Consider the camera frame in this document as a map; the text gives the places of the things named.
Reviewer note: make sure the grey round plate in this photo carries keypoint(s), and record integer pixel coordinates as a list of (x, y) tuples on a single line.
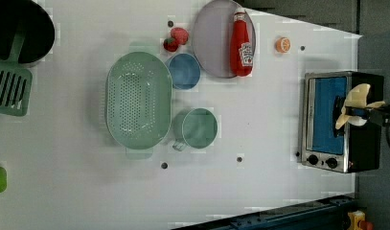
[(212, 33)]

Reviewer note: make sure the green mug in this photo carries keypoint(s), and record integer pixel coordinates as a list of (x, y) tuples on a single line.
[(196, 128)]

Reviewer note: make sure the red plush strawberry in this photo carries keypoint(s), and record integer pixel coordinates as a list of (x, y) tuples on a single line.
[(170, 44)]

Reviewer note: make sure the green oval colander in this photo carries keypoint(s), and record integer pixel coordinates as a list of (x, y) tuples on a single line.
[(138, 103)]

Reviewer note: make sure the black cylindrical pot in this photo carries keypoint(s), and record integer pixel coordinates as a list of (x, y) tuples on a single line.
[(29, 19)]

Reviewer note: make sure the green slotted spatula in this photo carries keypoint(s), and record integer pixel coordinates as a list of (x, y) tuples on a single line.
[(15, 81)]

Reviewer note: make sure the blue bowl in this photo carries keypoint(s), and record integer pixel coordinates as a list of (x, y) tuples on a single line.
[(185, 71)]

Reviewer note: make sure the pink plush strawberry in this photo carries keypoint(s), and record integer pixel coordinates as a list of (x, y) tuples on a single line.
[(181, 35)]

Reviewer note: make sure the orange slice toy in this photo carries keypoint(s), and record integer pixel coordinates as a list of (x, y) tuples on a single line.
[(282, 45)]

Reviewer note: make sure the red plush ketchup bottle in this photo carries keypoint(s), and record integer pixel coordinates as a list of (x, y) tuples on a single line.
[(241, 55)]

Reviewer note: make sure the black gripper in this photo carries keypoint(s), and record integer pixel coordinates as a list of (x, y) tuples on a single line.
[(379, 116)]

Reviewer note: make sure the black toaster oven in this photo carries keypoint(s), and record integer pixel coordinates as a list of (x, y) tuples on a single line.
[(353, 148)]

